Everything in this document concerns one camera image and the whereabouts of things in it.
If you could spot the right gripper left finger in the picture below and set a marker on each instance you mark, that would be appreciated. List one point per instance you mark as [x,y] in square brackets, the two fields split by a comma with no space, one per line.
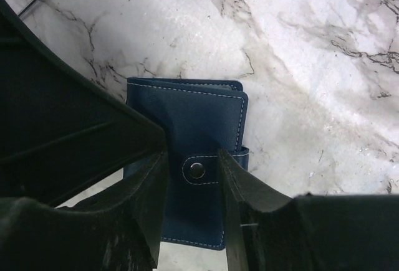
[118,228]

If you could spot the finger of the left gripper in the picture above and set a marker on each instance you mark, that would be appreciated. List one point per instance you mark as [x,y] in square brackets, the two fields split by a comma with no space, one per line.
[60,133]

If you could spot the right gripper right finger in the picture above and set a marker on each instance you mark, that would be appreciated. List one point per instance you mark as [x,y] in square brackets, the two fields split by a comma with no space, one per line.
[267,230]

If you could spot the blue leather card holder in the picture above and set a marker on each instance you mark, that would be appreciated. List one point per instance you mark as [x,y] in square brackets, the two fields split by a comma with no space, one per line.
[199,117]

